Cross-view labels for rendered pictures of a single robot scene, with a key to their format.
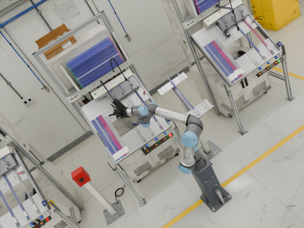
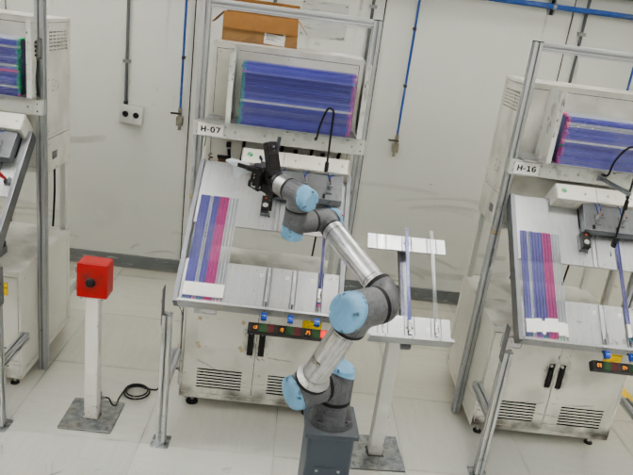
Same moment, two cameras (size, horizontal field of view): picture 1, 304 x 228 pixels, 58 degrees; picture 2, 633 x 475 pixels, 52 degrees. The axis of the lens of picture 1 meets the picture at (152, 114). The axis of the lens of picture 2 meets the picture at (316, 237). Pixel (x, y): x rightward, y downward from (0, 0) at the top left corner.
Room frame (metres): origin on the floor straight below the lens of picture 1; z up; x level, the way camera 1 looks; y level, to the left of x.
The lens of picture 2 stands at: (-0.25, -0.15, 1.89)
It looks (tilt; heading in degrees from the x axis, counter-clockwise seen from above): 19 degrees down; 4
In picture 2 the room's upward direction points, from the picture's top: 8 degrees clockwise
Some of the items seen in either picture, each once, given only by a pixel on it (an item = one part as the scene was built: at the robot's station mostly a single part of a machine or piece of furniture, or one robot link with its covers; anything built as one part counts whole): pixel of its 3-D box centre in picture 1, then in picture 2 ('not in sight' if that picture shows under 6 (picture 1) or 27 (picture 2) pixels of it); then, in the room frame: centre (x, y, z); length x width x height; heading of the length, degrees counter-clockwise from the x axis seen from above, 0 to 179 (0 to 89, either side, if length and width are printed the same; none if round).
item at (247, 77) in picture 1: (232, 61); (560, 316); (2.79, -1.17, 0.65); 1.01 x 0.73 x 1.29; 7
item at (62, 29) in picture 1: (65, 37); (283, 25); (2.96, 0.38, 1.82); 0.68 x 0.30 x 0.20; 97
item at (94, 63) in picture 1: (95, 62); (297, 98); (2.68, 0.23, 1.52); 0.51 x 0.13 x 0.27; 97
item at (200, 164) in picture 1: (196, 160); (332, 407); (1.73, -0.14, 0.60); 0.15 x 0.15 x 0.10
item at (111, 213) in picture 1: (96, 193); (93, 341); (2.24, 0.97, 0.39); 0.24 x 0.24 x 0.78; 7
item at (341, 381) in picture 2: (192, 152); (335, 379); (1.73, -0.13, 0.72); 0.13 x 0.12 x 0.14; 134
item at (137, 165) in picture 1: (139, 140); (259, 327); (2.79, 0.31, 0.31); 0.70 x 0.65 x 0.62; 97
